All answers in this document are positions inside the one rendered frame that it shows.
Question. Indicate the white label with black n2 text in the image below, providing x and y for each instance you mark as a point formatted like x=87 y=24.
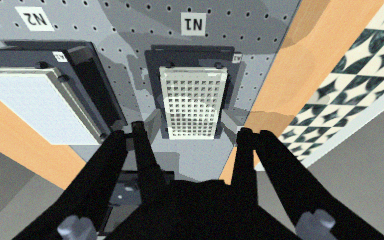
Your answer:
x=35 y=18

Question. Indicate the grey flat base plate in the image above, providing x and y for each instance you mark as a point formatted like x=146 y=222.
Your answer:
x=121 y=30

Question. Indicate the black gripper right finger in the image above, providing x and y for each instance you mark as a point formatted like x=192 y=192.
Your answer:
x=314 y=212

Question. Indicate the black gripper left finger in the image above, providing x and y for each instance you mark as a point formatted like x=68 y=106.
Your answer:
x=78 y=212

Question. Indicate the white label with black letters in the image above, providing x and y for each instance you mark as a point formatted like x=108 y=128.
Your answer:
x=193 y=23

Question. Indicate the white well plate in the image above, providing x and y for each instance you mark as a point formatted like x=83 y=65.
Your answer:
x=191 y=111

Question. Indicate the white flat rectangular plate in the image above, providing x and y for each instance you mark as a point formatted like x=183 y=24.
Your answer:
x=49 y=107

